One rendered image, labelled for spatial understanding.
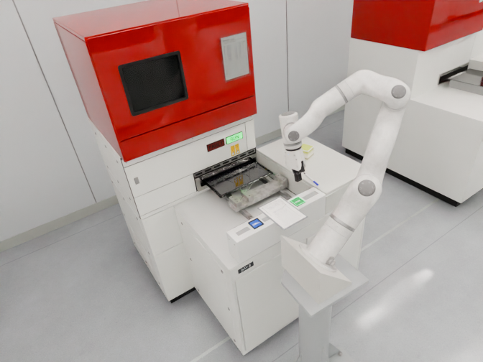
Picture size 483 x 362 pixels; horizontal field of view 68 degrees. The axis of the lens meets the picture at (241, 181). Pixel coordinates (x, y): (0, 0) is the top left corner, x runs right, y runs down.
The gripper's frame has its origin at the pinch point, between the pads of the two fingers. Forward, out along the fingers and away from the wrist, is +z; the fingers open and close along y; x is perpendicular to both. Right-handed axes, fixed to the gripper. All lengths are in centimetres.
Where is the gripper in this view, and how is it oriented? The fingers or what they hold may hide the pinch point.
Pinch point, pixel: (297, 177)
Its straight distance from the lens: 174.0
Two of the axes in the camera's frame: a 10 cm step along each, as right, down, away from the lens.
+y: 5.2, 2.5, -8.2
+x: 8.3, -3.8, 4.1
